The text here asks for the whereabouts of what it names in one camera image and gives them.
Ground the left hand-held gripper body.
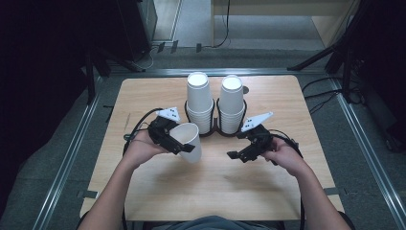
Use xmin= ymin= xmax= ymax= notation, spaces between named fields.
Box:
xmin=147 ymin=106 xmax=182 ymax=155

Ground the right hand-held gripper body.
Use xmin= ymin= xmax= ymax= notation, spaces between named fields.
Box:
xmin=236 ymin=111 xmax=275 ymax=155

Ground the single white paper cup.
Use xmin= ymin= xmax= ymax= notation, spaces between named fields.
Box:
xmin=169 ymin=122 xmax=203 ymax=165

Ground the black double cup holder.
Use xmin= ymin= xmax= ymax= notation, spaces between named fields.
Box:
xmin=183 ymin=97 xmax=248 ymax=139

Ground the stack of white paper cups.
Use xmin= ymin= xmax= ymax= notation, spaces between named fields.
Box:
xmin=217 ymin=74 xmax=246 ymax=135
xmin=186 ymin=72 xmax=215 ymax=135

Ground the person's left hand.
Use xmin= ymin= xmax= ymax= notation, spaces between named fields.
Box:
xmin=122 ymin=128 xmax=168 ymax=171

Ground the person's right hand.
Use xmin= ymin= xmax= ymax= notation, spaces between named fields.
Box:
xmin=260 ymin=136 xmax=309 ymax=177

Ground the black floor tape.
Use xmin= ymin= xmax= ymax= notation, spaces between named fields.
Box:
xmin=102 ymin=104 xmax=116 ymax=124

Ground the person's grey clothing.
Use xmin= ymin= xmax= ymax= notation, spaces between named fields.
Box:
xmin=162 ymin=215 xmax=282 ymax=230

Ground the black metal stand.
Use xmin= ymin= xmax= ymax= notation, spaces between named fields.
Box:
xmin=83 ymin=47 xmax=147 ymax=105

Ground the black tripod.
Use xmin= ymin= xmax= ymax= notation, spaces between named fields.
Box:
xmin=286 ymin=0 xmax=369 ymax=105

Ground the black cabinet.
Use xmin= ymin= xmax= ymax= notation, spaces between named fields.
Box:
xmin=116 ymin=0 xmax=158 ymax=62

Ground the light wooden furniture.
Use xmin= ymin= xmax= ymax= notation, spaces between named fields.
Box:
xmin=210 ymin=0 xmax=364 ymax=50

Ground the dark curtain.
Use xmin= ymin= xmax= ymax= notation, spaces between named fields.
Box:
xmin=0 ymin=0 xmax=120 ymax=219

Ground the dark room equipment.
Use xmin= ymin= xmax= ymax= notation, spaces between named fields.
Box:
xmin=325 ymin=0 xmax=406 ymax=153

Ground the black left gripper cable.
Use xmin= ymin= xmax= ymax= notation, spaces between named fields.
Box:
xmin=120 ymin=107 xmax=165 ymax=230

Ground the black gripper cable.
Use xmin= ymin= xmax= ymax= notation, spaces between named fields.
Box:
xmin=120 ymin=107 xmax=165 ymax=230
xmin=268 ymin=128 xmax=306 ymax=230

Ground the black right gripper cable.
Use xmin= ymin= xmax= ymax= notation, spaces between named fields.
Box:
xmin=268 ymin=128 xmax=306 ymax=230

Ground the aluminium floor rail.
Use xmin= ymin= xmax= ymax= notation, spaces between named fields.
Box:
xmin=32 ymin=76 xmax=105 ymax=230
xmin=108 ymin=67 xmax=331 ymax=78
xmin=331 ymin=77 xmax=406 ymax=230

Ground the black floor cable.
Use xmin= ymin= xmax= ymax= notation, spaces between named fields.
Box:
xmin=308 ymin=93 xmax=341 ymax=116
xmin=304 ymin=89 xmax=343 ymax=100
xmin=301 ymin=76 xmax=334 ymax=94

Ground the white floor cable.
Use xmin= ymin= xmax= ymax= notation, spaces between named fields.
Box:
xmin=135 ymin=44 xmax=160 ymax=70

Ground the black hanging cable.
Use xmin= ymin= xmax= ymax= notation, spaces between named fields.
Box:
xmin=204 ymin=0 xmax=232 ymax=50

